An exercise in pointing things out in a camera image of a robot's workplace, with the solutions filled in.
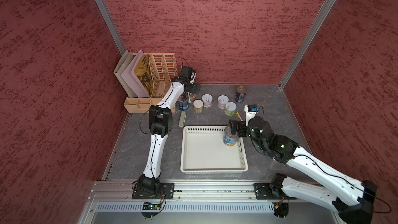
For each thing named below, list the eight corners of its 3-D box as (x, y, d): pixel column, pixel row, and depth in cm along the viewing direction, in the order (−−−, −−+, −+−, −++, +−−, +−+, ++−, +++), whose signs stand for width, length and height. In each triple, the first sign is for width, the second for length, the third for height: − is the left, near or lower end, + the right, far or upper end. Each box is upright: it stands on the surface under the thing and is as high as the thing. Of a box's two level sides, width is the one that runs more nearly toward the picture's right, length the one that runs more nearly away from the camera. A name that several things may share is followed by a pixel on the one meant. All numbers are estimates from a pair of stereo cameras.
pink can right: (214, 106, 110) (215, 101, 105) (219, 98, 114) (220, 93, 110) (223, 110, 107) (224, 105, 103) (228, 101, 112) (229, 96, 108)
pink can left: (203, 108, 109) (203, 103, 104) (201, 99, 114) (201, 94, 109) (213, 107, 110) (213, 101, 105) (210, 98, 115) (211, 92, 110)
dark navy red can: (235, 102, 112) (237, 94, 104) (233, 94, 117) (235, 85, 110) (245, 102, 112) (248, 94, 104) (243, 94, 117) (245, 85, 110)
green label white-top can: (224, 115, 104) (225, 111, 100) (223, 106, 109) (224, 101, 105) (236, 115, 104) (237, 111, 100) (234, 106, 109) (235, 101, 105)
